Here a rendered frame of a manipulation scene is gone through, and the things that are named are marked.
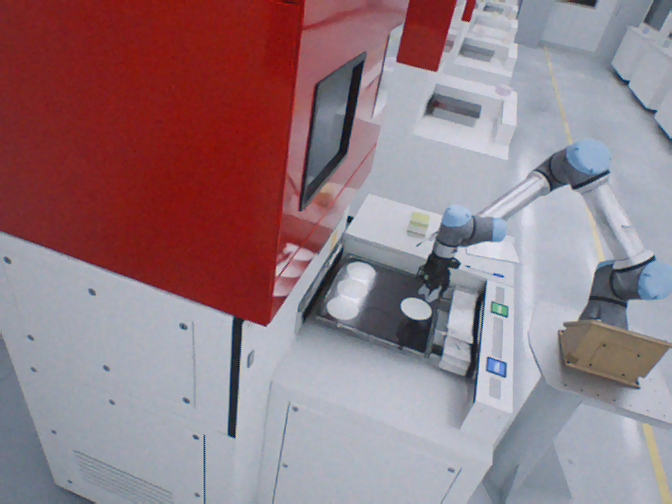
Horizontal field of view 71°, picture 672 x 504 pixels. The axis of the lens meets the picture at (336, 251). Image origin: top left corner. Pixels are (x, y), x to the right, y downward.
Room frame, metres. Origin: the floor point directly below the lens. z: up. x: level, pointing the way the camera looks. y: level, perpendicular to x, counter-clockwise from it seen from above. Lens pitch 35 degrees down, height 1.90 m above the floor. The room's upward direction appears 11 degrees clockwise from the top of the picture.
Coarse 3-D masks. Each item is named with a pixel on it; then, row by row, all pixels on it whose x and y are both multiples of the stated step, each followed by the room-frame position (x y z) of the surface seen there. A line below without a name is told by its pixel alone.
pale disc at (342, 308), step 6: (330, 300) 1.14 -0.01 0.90; (336, 300) 1.15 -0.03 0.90; (342, 300) 1.15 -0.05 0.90; (348, 300) 1.16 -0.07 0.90; (330, 306) 1.12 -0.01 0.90; (336, 306) 1.12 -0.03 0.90; (342, 306) 1.13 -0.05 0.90; (348, 306) 1.13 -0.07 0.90; (354, 306) 1.14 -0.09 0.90; (330, 312) 1.09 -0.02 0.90; (336, 312) 1.09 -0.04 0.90; (342, 312) 1.10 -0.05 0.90; (348, 312) 1.10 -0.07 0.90; (354, 312) 1.11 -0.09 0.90; (342, 318) 1.07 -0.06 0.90; (348, 318) 1.08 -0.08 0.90
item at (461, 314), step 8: (456, 304) 1.27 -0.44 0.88; (464, 304) 1.28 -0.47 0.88; (472, 304) 1.29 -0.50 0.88; (456, 312) 1.23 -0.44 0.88; (464, 312) 1.24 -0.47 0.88; (472, 312) 1.25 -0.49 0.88; (448, 320) 1.19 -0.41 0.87; (456, 320) 1.19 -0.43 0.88; (464, 320) 1.20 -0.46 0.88; (472, 320) 1.21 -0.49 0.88; (456, 328) 1.15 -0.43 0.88; (464, 328) 1.16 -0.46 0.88; (448, 344) 1.07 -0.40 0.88; (440, 360) 1.01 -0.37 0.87; (448, 368) 0.99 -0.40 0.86; (456, 368) 0.99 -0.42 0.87; (464, 368) 0.98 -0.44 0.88; (464, 376) 0.98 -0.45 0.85
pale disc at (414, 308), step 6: (408, 300) 1.22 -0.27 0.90; (414, 300) 1.22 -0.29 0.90; (420, 300) 1.23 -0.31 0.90; (402, 306) 1.18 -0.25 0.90; (408, 306) 1.19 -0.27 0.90; (414, 306) 1.19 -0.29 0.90; (420, 306) 1.20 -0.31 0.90; (426, 306) 1.21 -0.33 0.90; (408, 312) 1.16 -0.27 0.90; (414, 312) 1.17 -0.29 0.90; (420, 312) 1.17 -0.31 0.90; (426, 312) 1.18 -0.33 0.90; (420, 318) 1.14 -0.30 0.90
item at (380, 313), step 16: (384, 272) 1.35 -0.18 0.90; (400, 272) 1.37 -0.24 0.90; (336, 288) 1.21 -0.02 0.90; (368, 288) 1.24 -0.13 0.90; (384, 288) 1.26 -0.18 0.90; (400, 288) 1.28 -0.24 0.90; (416, 288) 1.29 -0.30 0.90; (368, 304) 1.16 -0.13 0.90; (384, 304) 1.18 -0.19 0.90; (400, 304) 1.19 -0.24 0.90; (432, 304) 1.22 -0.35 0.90; (336, 320) 1.06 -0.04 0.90; (352, 320) 1.07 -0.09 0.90; (368, 320) 1.09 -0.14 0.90; (384, 320) 1.10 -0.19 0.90; (400, 320) 1.12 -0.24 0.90; (416, 320) 1.13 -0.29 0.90; (432, 320) 1.14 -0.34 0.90; (384, 336) 1.03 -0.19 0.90; (400, 336) 1.04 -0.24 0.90; (416, 336) 1.06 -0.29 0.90
